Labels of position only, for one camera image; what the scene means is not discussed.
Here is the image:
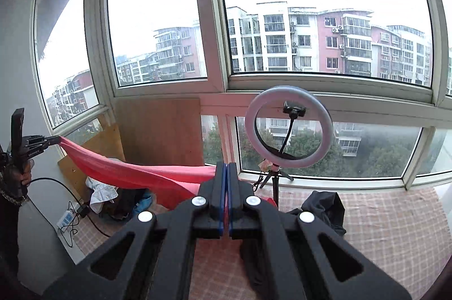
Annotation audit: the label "person's left hand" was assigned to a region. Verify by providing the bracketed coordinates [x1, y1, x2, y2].
[20, 160, 34, 187]

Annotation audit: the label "dark brown clothes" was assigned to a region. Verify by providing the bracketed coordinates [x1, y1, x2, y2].
[105, 185, 149, 221]

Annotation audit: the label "black phone holder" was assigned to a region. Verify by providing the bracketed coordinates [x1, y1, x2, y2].
[281, 101, 307, 159]

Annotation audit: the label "white power strip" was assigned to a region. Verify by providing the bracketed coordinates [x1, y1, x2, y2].
[56, 210, 77, 234]

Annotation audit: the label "white ring light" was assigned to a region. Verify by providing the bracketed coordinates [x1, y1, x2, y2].
[245, 85, 333, 169]

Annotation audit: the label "dark grey garment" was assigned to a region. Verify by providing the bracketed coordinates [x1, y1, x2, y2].
[240, 190, 347, 300]

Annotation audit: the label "large wooden board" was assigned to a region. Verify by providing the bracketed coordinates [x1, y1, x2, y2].
[113, 98, 205, 167]

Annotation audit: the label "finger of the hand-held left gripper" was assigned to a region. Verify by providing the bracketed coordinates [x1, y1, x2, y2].
[25, 135, 63, 143]
[26, 141, 59, 151]

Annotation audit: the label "white cloth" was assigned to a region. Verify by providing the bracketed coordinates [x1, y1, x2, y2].
[86, 176, 119, 214]

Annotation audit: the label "person's left forearm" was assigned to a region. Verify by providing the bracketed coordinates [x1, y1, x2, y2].
[0, 152, 29, 206]

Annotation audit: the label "small wooden board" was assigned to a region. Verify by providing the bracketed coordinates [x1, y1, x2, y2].
[57, 123, 126, 202]

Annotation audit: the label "black cable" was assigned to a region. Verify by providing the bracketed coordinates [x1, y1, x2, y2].
[29, 178, 114, 248]

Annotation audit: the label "blue cloth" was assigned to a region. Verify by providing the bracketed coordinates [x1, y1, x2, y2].
[136, 192, 155, 216]

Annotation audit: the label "pink checked blanket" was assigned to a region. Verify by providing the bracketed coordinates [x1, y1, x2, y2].
[71, 180, 452, 300]

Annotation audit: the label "pink shirt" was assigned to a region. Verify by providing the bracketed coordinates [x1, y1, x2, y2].
[58, 135, 278, 213]

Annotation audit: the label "row of apartment buildings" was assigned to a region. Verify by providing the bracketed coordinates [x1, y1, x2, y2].
[46, 1, 433, 126]

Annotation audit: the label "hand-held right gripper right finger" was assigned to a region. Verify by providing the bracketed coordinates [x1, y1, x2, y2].
[228, 162, 412, 300]

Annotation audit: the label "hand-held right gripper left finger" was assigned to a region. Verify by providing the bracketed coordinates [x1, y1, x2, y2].
[42, 161, 227, 300]

